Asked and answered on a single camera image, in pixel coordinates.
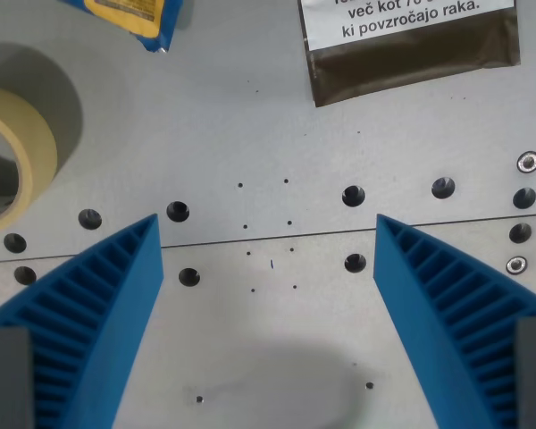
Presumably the blue and yellow bag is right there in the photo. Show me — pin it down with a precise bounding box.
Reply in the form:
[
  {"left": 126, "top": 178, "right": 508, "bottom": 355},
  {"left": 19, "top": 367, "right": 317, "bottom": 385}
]
[{"left": 57, "top": 0, "right": 187, "bottom": 55}]

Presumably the brown tobacco pouch white label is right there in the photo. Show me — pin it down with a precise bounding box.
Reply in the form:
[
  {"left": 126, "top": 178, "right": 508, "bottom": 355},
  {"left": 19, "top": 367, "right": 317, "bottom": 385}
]
[{"left": 297, "top": 0, "right": 522, "bottom": 109}]

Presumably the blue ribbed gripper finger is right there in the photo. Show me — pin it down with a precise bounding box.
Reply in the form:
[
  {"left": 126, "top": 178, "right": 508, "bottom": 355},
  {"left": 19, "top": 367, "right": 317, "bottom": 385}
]
[
  {"left": 373, "top": 213, "right": 536, "bottom": 429},
  {"left": 0, "top": 213, "right": 165, "bottom": 429}
]

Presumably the beige masking tape roll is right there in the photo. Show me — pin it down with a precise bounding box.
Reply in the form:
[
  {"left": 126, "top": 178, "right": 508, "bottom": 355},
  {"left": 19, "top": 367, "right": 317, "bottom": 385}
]
[{"left": 0, "top": 85, "right": 58, "bottom": 236}]

